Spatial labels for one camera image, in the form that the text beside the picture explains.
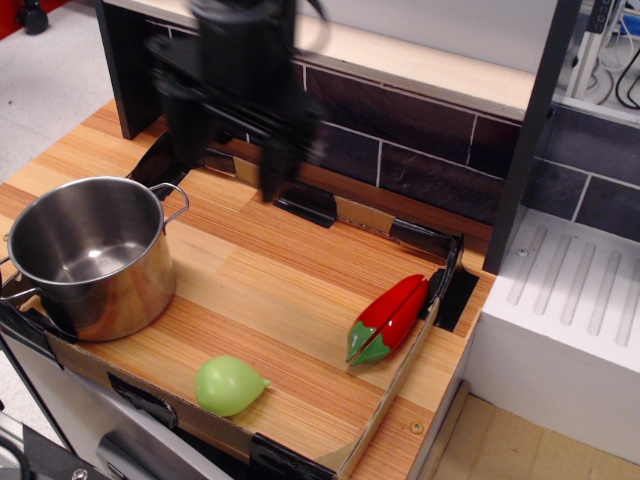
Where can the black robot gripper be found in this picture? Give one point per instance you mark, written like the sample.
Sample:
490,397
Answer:
207,85

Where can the stainless steel pot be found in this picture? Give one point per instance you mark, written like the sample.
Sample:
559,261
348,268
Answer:
95,253

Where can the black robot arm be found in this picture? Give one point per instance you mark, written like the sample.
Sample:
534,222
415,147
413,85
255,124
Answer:
243,19

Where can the cardboard fence with black tape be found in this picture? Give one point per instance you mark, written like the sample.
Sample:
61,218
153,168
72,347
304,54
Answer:
281,293

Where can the black caster wheel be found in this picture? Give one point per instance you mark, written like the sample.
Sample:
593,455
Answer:
32,17

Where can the red toy chili pepper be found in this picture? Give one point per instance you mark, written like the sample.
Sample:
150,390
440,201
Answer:
381,328

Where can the green toy pear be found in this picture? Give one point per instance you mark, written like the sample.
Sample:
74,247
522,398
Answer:
226,386

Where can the light wooden shelf board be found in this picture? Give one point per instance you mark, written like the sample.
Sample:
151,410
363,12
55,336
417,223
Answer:
446,77

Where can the white toy sink drainboard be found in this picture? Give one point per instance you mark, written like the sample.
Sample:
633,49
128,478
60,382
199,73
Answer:
557,342

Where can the dark grey shelf post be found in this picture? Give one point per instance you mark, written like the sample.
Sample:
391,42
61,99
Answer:
512,208

